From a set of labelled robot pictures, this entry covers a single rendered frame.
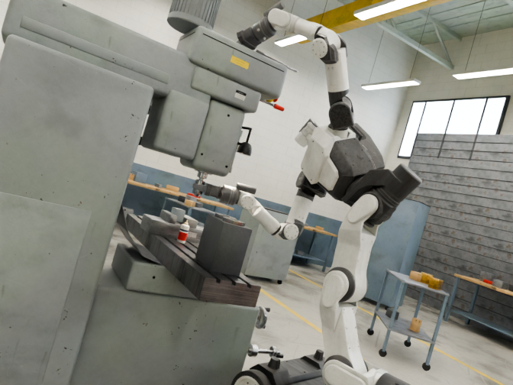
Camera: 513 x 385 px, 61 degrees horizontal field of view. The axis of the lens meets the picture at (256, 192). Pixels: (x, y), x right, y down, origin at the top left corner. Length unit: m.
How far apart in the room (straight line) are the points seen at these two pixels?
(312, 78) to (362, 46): 1.68
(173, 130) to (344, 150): 0.73
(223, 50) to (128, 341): 1.28
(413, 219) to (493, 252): 2.34
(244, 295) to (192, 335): 0.52
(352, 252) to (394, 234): 5.94
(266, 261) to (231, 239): 5.05
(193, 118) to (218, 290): 0.75
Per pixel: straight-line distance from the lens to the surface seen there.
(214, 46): 1.93
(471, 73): 8.60
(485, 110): 10.57
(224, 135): 1.96
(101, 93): 1.68
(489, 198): 9.82
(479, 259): 9.68
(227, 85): 1.95
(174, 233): 2.14
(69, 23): 1.82
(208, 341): 2.10
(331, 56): 1.85
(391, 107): 11.92
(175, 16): 1.98
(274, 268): 6.78
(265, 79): 2.03
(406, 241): 7.69
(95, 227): 1.71
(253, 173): 9.54
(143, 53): 1.85
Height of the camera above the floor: 1.28
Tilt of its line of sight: level
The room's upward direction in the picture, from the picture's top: 16 degrees clockwise
